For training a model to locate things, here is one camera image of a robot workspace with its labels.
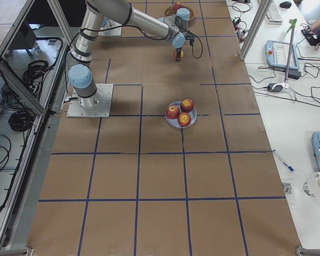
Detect wicker basket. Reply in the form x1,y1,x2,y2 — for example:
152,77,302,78
164,5,195,21

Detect red apple in basket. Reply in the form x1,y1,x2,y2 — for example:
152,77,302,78
173,2,182,12

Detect red apple on plate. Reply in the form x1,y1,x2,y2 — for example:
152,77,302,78
180,99,194,113
177,112,191,127
165,105,180,119

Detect light blue plate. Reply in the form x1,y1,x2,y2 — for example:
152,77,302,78
165,101,197,128

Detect teach pendant upper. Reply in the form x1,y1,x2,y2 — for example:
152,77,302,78
265,40,300,70

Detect white keyboard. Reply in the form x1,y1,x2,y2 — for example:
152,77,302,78
266,1,283,25

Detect black computer mouse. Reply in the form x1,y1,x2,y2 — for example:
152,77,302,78
279,1,292,9

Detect reacher grabber tool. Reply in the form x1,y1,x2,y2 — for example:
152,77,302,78
268,19,297,101

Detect black power adapter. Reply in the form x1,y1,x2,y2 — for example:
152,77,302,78
285,69,301,80

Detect white blue pen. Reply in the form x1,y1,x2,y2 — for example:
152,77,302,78
273,149,294,172

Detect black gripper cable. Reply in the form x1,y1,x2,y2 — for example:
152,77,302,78
175,15,204,60

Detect aluminium frame post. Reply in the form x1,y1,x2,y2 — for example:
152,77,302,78
238,0,271,61

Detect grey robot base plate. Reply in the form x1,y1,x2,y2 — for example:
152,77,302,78
67,84,114,118

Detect coiled black cables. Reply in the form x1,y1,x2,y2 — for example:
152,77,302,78
22,60,57,91

